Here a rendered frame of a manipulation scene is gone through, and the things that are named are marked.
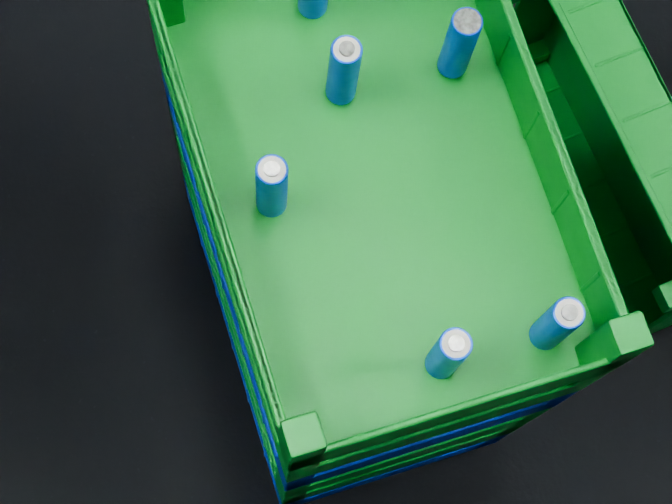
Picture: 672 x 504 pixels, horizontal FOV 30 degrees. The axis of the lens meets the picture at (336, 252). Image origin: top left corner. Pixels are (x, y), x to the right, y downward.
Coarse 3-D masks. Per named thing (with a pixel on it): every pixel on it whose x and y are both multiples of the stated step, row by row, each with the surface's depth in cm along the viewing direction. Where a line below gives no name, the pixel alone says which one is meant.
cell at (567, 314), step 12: (564, 300) 67; (576, 300) 67; (552, 312) 67; (564, 312) 67; (576, 312) 67; (540, 324) 70; (552, 324) 68; (564, 324) 67; (576, 324) 67; (540, 336) 71; (552, 336) 69; (564, 336) 69; (540, 348) 73
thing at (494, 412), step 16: (160, 64) 85; (176, 112) 79; (192, 160) 78; (208, 208) 77; (224, 272) 76; (240, 320) 76; (256, 368) 75; (576, 384) 75; (528, 400) 75; (544, 400) 80; (480, 416) 76; (496, 416) 80; (272, 432) 74; (416, 432) 74; (432, 432) 76; (368, 448) 74; (384, 448) 76; (320, 464) 74; (336, 464) 77; (288, 480) 77
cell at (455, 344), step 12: (444, 336) 67; (456, 336) 66; (468, 336) 67; (432, 348) 69; (444, 348) 66; (456, 348) 66; (468, 348) 66; (432, 360) 70; (444, 360) 67; (456, 360) 66; (432, 372) 71; (444, 372) 70
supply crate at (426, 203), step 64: (192, 0) 77; (256, 0) 78; (384, 0) 78; (448, 0) 78; (192, 64) 76; (256, 64) 77; (320, 64) 77; (384, 64) 77; (512, 64) 75; (192, 128) 70; (256, 128) 76; (320, 128) 76; (384, 128) 76; (448, 128) 76; (512, 128) 76; (320, 192) 75; (384, 192) 75; (448, 192) 75; (512, 192) 75; (576, 192) 70; (256, 256) 74; (320, 256) 74; (384, 256) 74; (448, 256) 74; (512, 256) 74; (576, 256) 73; (256, 320) 73; (320, 320) 73; (384, 320) 73; (448, 320) 73; (512, 320) 73; (640, 320) 66; (320, 384) 72; (384, 384) 72; (448, 384) 72; (512, 384) 72; (320, 448) 63
